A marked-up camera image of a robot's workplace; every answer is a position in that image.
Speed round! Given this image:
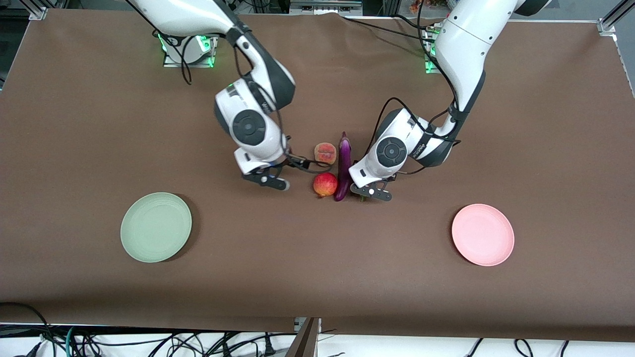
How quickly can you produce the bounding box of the aluminium frame profile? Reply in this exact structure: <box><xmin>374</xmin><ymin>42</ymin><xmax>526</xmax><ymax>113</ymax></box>
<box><xmin>285</xmin><ymin>317</ymin><xmax>322</xmax><ymax>357</ymax></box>

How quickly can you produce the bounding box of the long black table cable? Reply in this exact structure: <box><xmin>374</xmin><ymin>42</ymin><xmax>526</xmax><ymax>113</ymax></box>
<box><xmin>344</xmin><ymin>16</ymin><xmax>433</xmax><ymax>41</ymax></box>

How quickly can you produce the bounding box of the short black table cable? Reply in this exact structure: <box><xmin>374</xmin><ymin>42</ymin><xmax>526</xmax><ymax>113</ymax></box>
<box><xmin>391</xmin><ymin>13</ymin><xmax>430</xmax><ymax>29</ymax></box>

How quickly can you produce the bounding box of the green plate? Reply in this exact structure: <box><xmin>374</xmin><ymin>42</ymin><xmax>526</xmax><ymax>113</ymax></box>
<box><xmin>120</xmin><ymin>192</ymin><xmax>192</xmax><ymax>263</ymax></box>

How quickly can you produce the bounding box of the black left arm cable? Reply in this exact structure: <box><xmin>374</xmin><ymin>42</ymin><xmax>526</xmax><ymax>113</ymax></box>
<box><xmin>366</xmin><ymin>0</ymin><xmax>464</xmax><ymax>175</ymax></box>

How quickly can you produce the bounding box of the peach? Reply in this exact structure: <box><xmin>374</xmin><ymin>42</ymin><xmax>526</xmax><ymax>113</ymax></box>
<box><xmin>315</xmin><ymin>142</ymin><xmax>338</xmax><ymax>166</ymax></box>

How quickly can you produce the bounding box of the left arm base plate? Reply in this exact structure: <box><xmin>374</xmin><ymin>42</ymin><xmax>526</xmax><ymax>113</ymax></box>
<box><xmin>424</xmin><ymin>25</ymin><xmax>440</xmax><ymax>74</ymax></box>

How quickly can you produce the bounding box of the thick black arched cable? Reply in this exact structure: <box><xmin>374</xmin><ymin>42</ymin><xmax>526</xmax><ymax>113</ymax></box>
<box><xmin>0</xmin><ymin>301</ymin><xmax>53</xmax><ymax>357</ymax></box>

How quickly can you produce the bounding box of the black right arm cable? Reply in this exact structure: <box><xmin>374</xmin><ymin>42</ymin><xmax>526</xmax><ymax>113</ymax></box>
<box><xmin>127</xmin><ymin>0</ymin><xmax>320</xmax><ymax>175</ymax></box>

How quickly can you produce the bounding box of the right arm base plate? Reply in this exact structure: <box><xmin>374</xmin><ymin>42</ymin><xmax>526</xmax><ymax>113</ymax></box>
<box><xmin>163</xmin><ymin>32</ymin><xmax>220</xmax><ymax>68</ymax></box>

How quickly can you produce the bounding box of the thin black floor cable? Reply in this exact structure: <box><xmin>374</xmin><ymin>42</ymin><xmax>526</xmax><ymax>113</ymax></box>
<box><xmin>144</xmin><ymin>333</ymin><xmax>209</xmax><ymax>357</ymax></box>

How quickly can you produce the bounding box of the purple eggplant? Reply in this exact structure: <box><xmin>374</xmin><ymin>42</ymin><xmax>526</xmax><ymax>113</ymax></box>
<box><xmin>333</xmin><ymin>131</ymin><xmax>353</xmax><ymax>202</ymax></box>

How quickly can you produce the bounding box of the pink plate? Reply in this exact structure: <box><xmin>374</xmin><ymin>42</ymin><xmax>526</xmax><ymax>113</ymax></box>
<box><xmin>451</xmin><ymin>204</ymin><xmax>515</xmax><ymax>267</ymax></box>

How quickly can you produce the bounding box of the aluminium corner profile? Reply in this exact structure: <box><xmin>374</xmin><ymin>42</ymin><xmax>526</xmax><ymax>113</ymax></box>
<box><xmin>20</xmin><ymin>0</ymin><xmax>49</xmax><ymax>21</ymax></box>
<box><xmin>597</xmin><ymin>0</ymin><xmax>635</xmax><ymax>36</ymax></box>

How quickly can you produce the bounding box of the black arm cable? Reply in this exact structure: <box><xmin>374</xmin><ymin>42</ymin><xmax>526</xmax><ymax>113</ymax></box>
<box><xmin>366</xmin><ymin>0</ymin><xmax>464</xmax><ymax>175</ymax></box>
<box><xmin>127</xmin><ymin>0</ymin><xmax>320</xmax><ymax>175</ymax></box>

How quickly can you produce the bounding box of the grey metal box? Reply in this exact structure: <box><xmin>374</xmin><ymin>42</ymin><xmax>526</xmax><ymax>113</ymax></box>
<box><xmin>289</xmin><ymin>0</ymin><xmax>364</xmax><ymax>15</ymax></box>

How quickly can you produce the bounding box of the red apple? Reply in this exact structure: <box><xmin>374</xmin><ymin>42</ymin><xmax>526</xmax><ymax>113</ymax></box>
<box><xmin>313</xmin><ymin>172</ymin><xmax>339</xmax><ymax>198</ymax></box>

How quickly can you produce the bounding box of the brown table cover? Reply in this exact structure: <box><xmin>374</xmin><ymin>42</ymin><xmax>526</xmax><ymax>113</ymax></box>
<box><xmin>0</xmin><ymin>9</ymin><xmax>635</xmax><ymax>343</ymax></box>

